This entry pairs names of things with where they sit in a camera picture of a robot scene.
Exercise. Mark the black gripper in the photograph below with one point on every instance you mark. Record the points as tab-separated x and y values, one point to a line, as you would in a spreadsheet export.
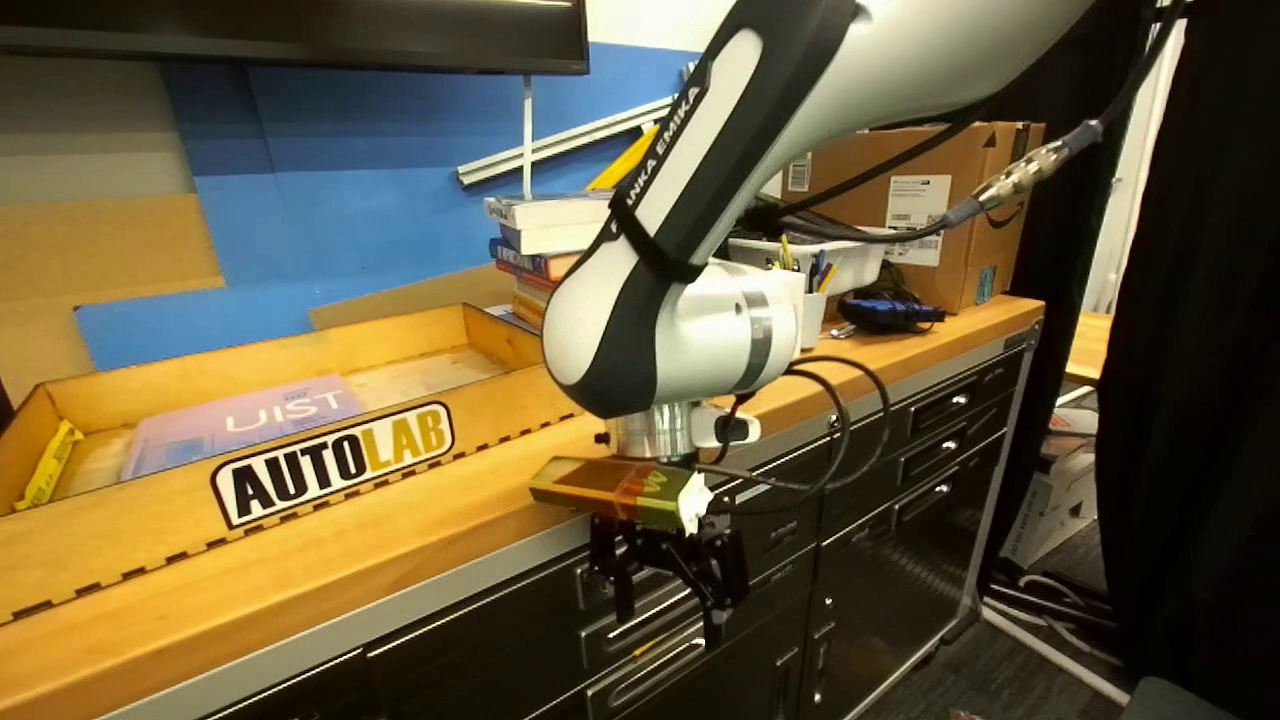
665	544

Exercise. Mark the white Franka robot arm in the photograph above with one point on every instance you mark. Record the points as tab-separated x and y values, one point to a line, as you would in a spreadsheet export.
747	106

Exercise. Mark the black metal workbench cabinet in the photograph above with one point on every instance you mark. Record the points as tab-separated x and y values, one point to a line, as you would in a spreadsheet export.
932	441

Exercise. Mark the red brown cover book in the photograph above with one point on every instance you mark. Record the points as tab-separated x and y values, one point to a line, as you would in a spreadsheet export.
532	276

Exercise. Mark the blue pen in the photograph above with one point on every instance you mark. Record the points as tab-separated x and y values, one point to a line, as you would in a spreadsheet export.
816	274

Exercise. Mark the yellow pencil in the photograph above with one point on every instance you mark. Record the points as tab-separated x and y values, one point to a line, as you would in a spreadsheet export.
785	255

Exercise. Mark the thin blue spine book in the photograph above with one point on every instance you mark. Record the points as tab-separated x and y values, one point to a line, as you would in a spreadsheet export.
527	263

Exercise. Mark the white plastic bin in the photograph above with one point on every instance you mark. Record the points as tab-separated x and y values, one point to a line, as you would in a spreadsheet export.
852	256

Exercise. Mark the thick white book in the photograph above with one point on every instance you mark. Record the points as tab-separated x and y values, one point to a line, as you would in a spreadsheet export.
545	227

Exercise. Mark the white floor box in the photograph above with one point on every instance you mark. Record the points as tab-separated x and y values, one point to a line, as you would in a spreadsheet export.
1054	505

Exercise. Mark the yellow bar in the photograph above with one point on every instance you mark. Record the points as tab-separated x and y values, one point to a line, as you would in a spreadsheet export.
626	158

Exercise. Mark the black curtain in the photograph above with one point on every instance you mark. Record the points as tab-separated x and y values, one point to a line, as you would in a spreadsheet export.
1200	403
1065	403

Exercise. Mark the purple UIST booklet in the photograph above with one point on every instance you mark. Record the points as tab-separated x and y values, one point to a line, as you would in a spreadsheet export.
242	424

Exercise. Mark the brown cardboard shipping box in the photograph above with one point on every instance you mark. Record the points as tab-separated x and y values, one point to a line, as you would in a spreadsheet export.
987	255

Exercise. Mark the thin white strip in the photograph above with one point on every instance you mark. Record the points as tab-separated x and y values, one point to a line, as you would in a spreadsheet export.
527	134

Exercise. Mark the wooden side table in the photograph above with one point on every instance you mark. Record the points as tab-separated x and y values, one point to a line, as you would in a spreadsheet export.
1088	345

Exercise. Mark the wooden tray with Autolab sticker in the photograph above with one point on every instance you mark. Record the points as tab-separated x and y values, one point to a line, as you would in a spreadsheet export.
132	522

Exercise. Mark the yellow flat strip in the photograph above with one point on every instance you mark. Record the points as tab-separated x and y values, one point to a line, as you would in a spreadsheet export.
49	466

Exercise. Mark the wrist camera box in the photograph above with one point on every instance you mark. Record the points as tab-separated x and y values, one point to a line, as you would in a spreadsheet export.
613	484

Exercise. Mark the aluminium rail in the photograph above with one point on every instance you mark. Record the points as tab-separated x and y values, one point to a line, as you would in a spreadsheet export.
532	153

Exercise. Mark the white frame post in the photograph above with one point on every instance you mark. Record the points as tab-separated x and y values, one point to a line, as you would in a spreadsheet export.
1135	200

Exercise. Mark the black wall monitor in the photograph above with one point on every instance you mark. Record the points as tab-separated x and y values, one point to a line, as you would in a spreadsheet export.
264	32

